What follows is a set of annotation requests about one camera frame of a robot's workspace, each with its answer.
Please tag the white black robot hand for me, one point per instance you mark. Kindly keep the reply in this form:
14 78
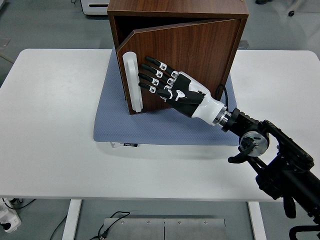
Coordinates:
195 100

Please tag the brown wooden cabinet door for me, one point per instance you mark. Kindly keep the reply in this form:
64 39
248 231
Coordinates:
200 50

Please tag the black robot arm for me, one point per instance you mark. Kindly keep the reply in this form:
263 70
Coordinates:
287 172

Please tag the brown wooden cabinet body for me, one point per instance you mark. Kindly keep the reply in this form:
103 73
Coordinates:
175 6

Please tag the blue grey textured mat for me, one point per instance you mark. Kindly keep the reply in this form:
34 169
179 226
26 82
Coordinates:
162 130

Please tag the metal floor socket cover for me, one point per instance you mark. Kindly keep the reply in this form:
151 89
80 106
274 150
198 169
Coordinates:
244 44

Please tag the black mat label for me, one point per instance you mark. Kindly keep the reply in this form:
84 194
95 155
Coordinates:
130 145

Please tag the white mat tag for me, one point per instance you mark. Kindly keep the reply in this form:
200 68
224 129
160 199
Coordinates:
115 145

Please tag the person's shoe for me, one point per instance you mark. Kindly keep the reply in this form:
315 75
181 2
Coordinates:
262 1

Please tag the black caster wheel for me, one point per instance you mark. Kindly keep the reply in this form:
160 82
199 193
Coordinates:
291 13

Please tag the white table leg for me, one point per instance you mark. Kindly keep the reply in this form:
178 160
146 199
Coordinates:
72 220
257 222

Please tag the white box appliance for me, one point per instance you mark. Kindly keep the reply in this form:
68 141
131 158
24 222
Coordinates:
92 7

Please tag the grey metal plate with screws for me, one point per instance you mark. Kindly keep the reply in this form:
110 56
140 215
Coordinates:
140 230

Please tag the grey floor socket cover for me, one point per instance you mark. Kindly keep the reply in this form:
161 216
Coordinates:
4 42

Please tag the white power strip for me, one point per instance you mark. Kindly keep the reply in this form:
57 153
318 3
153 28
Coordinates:
10 221

